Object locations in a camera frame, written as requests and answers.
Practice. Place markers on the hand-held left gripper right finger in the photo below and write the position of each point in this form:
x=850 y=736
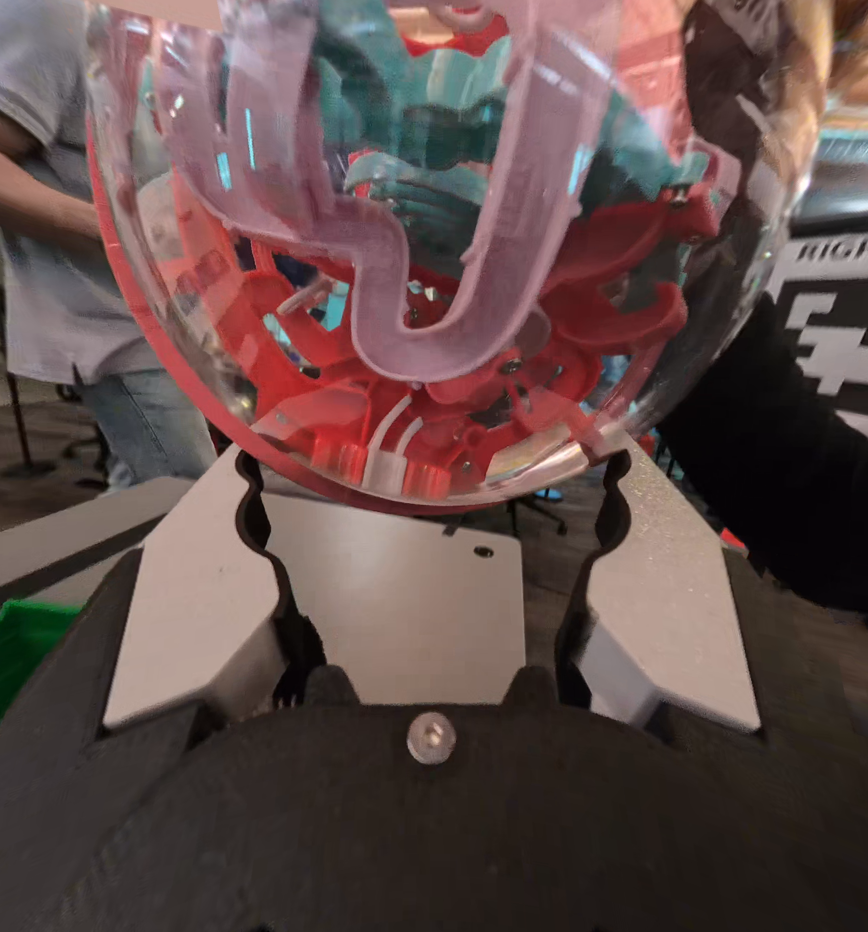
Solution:
x=674 y=597

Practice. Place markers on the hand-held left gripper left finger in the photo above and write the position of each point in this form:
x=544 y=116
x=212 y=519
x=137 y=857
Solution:
x=193 y=597

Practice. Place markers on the clear red maze ball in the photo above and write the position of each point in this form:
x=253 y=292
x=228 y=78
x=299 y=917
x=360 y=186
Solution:
x=441 y=291

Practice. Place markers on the person's right forearm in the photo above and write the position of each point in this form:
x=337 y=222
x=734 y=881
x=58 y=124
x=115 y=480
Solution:
x=768 y=495

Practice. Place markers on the green plastic bin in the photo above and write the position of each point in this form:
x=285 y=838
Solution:
x=4 y=655

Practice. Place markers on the framed black white marker sign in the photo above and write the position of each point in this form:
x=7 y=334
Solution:
x=841 y=342

